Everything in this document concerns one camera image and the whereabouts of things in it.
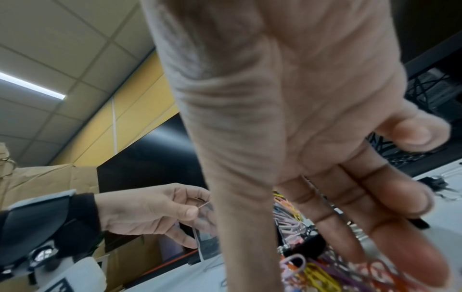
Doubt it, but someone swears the person's left hand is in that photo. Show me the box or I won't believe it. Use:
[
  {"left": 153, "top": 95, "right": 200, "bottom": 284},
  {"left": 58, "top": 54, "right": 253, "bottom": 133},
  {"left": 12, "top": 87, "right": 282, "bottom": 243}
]
[{"left": 94, "top": 183, "right": 219, "bottom": 249}]

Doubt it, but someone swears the person's right hand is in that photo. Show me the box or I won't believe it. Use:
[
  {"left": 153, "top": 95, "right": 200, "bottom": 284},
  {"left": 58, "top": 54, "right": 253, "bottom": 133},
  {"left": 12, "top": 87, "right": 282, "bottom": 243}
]
[{"left": 139, "top": 0, "right": 452, "bottom": 292}]

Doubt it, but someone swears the heap of sorted paper clips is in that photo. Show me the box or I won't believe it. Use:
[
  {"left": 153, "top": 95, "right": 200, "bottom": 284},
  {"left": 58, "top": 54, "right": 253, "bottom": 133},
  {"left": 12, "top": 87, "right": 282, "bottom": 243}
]
[{"left": 272, "top": 190, "right": 315, "bottom": 246}]

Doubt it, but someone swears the pile of black binder clips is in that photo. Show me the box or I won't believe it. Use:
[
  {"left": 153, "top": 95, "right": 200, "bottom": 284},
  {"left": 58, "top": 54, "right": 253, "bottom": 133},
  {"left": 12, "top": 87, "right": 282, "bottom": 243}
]
[{"left": 279, "top": 175, "right": 462, "bottom": 259}]

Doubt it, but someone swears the pile of colourful paper clips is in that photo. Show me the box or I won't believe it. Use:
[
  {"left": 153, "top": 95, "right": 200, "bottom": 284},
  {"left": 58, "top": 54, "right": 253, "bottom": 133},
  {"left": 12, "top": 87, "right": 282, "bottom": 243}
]
[{"left": 278, "top": 251, "right": 434, "bottom": 292}]

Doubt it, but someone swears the brown cardboard box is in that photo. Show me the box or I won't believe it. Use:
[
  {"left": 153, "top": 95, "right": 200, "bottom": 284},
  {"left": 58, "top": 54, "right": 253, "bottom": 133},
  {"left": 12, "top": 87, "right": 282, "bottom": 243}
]
[{"left": 0, "top": 142, "right": 163, "bottom": 292}]

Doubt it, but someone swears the black computer monitor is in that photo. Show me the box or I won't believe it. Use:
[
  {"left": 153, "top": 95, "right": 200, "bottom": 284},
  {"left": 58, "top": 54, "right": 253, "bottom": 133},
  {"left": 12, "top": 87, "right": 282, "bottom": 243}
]
[
  {"left": 96, "top": 112, "right": 218, "bottom": 257},
  {"left": 391, "top": 0, "right": 462, "bottom": 80}
]

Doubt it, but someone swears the black monitor stand red stripe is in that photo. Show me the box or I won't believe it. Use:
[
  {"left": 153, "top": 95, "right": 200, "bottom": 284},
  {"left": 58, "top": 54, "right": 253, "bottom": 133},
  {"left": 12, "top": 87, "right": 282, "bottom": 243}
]
[{"left": 104, "top": 222, "right": 203, "bottom": 290}]

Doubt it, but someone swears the grey mini computer case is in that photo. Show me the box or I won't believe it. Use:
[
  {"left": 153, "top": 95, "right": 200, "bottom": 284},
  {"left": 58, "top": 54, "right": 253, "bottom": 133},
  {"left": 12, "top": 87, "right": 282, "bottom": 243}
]
[{"left": 404, "top": 66, "right": 462, "bottom": 115}]

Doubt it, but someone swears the ceiling strip light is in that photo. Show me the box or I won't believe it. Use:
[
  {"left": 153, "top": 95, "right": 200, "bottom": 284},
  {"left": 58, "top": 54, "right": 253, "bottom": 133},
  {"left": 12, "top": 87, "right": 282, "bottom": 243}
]
[{"left": 0, "top": 71, "right": 68, "bottom": 101}]

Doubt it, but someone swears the black left wrist strap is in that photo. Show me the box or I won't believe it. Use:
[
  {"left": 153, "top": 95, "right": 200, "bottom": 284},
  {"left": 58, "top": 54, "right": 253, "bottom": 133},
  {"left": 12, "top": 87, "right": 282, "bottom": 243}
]
[{"left": 0, "top": 190, "right": 102, "bottom": 275}]

